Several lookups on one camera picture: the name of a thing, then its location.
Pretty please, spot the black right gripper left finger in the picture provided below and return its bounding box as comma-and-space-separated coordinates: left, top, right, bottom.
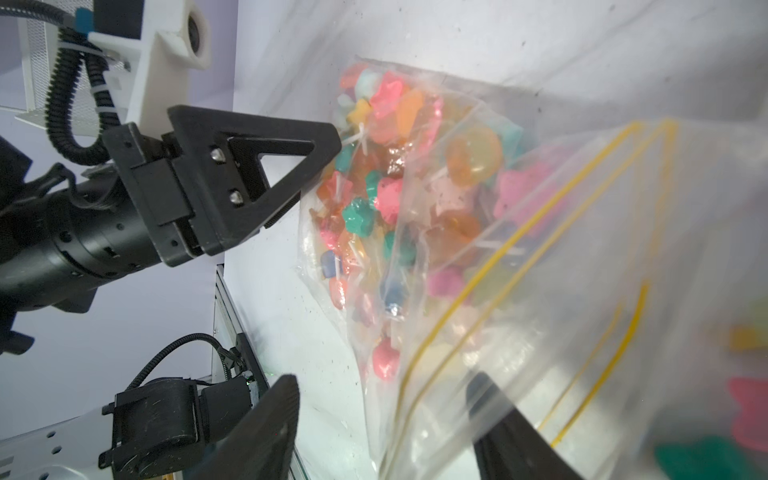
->
185, 375, 300, 479

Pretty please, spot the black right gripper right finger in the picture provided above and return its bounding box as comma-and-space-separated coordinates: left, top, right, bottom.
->
466, 372, 580, 480

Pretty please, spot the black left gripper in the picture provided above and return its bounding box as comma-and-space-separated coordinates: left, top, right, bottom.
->
102, 105, 341, 266

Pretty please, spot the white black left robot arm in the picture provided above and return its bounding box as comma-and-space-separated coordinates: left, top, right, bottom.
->
1, 105, 341, 355

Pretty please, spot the pile of candies on tray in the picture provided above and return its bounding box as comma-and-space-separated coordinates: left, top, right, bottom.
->
652, 299, 767, 479

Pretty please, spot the white two-tier mesh shelf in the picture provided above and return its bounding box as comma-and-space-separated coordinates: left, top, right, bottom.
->
1, 1, 121, 149

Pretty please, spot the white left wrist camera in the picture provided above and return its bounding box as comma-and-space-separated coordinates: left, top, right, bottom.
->
88, 0, 212, 138

